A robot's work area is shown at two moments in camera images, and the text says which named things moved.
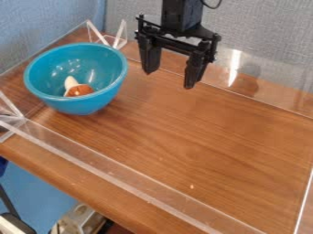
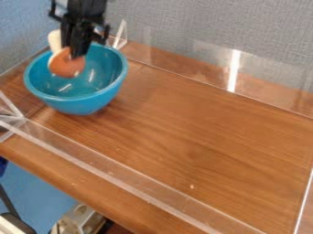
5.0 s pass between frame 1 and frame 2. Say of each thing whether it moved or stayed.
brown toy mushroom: moved
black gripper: moved
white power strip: stayed
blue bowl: stayed
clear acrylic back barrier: stayed
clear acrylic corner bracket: stayed
